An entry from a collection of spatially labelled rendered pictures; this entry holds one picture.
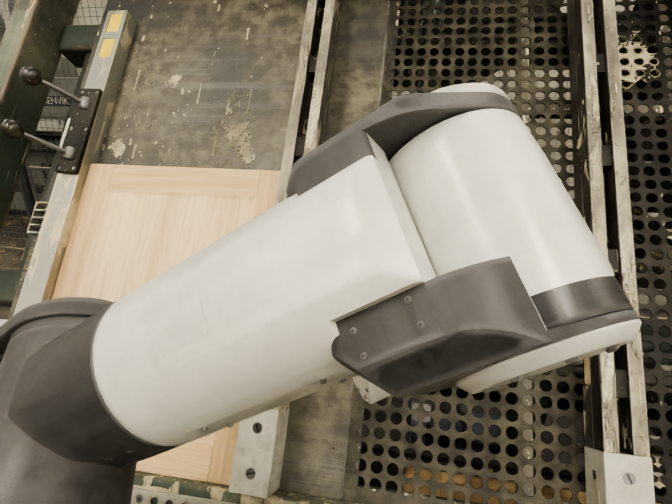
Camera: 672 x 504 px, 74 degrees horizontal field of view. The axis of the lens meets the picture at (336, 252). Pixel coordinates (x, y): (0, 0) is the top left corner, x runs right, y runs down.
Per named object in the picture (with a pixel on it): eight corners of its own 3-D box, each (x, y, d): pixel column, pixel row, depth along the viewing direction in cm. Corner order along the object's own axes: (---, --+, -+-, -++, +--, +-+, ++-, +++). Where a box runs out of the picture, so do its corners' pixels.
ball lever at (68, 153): (69, 166, 94) (-6, 136, 84) (74, 150, 95) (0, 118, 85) (77, 162, 91) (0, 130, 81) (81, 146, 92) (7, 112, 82)
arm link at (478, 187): (460, 256, 38) (599, 82, 21) (512, 373, 34) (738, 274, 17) (343, 284, 36) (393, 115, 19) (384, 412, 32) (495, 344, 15)
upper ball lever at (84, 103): (84, 116, 97) (14, 81, 87) (89, 101, 98) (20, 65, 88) (92, 111, 95) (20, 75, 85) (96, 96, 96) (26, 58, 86)
